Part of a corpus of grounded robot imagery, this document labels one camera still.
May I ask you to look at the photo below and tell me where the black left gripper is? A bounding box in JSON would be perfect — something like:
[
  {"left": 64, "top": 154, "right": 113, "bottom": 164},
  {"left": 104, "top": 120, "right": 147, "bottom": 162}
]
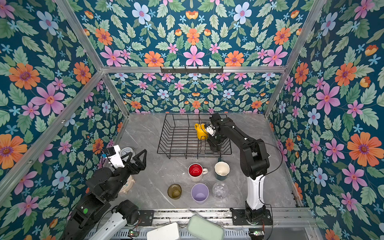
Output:
[{"left": 105, "top": 148, "right": 148, "bottom": 202}]

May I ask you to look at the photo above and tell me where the yellow mug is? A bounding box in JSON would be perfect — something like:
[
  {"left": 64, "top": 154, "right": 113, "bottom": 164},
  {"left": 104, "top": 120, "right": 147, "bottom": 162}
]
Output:
[{"left": 195, "top": 123, "right": 210, "bottom": 141}]

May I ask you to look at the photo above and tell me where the dark green mug cream inside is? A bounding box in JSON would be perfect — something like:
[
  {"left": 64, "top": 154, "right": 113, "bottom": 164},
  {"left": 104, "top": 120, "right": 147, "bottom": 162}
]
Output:
[{"left": 214, "top": 158, "right": 230, "bottom": 181}]

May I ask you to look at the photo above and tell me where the olive green glass tumbler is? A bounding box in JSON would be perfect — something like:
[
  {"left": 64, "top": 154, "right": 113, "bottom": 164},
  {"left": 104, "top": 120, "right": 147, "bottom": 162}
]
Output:
[{"left": 167, "top": 184, "right": 182, "bottom": 200}]

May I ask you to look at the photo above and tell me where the black mug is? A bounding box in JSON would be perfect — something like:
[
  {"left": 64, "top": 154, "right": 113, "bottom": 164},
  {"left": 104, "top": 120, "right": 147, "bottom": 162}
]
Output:
[{"left": 210, "top": 144, "right": 223, "bottom": 153}]

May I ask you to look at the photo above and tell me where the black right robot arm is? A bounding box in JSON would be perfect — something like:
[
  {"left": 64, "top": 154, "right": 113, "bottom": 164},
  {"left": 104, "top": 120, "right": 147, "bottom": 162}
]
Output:
[{"left": 206, "top": 113, "right": 270, "bottom": 224}]

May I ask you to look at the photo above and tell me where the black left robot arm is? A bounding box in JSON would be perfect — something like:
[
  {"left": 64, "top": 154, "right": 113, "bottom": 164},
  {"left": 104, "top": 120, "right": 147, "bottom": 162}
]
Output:
[{"left": 61, "top": 147, "right": 148, "bottom": 240}]

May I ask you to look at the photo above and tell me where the small white round timer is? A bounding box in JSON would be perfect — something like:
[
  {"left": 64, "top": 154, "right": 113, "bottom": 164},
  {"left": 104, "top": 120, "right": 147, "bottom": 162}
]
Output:
[{"left": 120, "top": 147, "right": 136, "bottom": 158}]

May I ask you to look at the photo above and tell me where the beige alarm clock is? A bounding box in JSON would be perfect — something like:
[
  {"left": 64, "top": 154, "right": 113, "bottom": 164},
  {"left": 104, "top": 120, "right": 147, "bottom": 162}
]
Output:
[{"left": 120, "top": 176, "right": 136, "bottom": 194}]

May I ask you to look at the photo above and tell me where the white mug red inside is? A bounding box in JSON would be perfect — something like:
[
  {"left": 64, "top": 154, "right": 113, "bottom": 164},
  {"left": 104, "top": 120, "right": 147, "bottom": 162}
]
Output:
[{"left": 188, "top": 163, "right": 208, "bottom": 182}]

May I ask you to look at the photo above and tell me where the clear glass tumbler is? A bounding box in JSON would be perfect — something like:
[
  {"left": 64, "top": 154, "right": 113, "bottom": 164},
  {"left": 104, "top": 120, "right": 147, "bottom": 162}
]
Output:
[{"left": 213, "top": 183, "right": 229, "bottom": 199}]

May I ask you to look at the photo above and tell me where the lilac plastic cup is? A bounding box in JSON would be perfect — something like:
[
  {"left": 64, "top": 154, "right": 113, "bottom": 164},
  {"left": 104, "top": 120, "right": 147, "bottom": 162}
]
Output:
[{"left": 191, "top": 183, "right": 210, "bottom": 204}]

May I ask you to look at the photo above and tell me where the white rectangular box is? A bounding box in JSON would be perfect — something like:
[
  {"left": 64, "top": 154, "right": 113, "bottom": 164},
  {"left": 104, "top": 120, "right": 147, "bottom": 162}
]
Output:
[{"left": 147, "top": 223, "right": 181, "bottom": 240}]

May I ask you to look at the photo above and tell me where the pale green rectangular box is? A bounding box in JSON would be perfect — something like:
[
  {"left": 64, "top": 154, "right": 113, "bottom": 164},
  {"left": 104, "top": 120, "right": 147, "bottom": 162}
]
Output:
[{"left": 187, "top": 215, "right": 225, "bottom": 240}]

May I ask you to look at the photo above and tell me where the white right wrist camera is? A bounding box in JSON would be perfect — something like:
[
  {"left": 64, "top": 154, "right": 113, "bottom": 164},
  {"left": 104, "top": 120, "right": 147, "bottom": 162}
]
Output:
[{"left": 206, "top": 126, "right": 216, "bottom": 136}]

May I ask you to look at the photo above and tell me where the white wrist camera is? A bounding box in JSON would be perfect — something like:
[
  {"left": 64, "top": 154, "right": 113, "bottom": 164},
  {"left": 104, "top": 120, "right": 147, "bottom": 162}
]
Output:
[
  {"left": 206, "top": 126, "right": 216, "bottom": 136},
  {"left": 102, "top": 145, "right": 124, "bottom": 169}
]

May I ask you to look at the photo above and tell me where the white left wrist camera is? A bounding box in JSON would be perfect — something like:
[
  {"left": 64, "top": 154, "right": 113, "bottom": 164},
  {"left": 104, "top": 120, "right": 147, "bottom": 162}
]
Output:
[{"left": 102, "top": 145, "right": 124, "bottom": 169}]

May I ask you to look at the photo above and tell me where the black wire dish rack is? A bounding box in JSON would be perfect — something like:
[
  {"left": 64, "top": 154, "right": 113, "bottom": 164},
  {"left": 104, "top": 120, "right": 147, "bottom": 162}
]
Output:
[{"left": 157, "top": 113, "right": 232, "bottom": 159}]

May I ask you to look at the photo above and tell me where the black wall hook rail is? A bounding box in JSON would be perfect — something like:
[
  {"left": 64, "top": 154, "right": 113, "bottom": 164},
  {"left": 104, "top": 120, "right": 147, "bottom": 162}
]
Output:
[{"left": 160, "top": 67, "right": 224, "bottom": 74}]

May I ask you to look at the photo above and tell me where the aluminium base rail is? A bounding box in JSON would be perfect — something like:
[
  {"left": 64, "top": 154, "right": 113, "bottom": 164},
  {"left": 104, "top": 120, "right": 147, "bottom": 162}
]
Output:
[{"left": 139, "top": 207, "right": 317, "bottom": 228}]

